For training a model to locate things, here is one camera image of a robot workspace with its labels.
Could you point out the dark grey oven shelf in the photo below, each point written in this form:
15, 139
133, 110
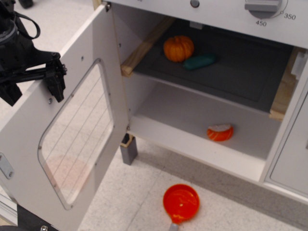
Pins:
246, 69

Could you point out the grey temperature knob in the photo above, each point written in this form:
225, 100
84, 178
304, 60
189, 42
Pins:
263, 9

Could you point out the black caster wheel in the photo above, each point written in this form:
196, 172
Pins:
26, 4

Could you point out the white cabinet drawer door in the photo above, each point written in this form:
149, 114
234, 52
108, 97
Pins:
289, 169

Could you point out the white toy kitchen cabinet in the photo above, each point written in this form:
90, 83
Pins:
177, 117

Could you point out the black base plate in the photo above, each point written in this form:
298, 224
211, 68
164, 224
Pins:
27, 221

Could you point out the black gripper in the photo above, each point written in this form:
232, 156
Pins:
20, 61

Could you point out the green toy cucumber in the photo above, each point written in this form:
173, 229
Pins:
199, 61

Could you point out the aluminium frame rail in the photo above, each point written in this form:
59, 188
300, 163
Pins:
8, 210

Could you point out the toy salmon sushi piece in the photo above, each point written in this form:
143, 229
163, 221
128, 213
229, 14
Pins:
221, 132

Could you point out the orange toy pumpkin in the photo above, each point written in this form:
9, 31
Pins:
178, 48

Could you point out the orange toy frying pan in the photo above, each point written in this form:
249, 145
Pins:
181, 202

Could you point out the white toy oven door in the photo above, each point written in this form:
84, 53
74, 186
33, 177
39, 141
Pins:
54, 155

